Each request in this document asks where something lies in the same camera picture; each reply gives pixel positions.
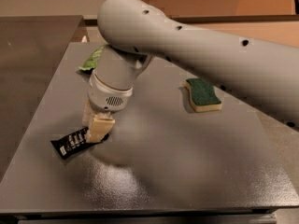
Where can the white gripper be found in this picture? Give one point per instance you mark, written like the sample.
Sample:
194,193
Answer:
107,97

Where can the black rxbar chocolate bar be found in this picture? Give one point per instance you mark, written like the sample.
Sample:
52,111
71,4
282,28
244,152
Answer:
72,144

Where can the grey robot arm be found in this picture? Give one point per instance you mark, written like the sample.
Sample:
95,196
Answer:
262,74

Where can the green chip bag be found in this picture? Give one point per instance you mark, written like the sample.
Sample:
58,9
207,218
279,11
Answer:
92,61

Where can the green yellow sponge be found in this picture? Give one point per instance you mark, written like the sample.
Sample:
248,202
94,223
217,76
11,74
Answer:
202,96

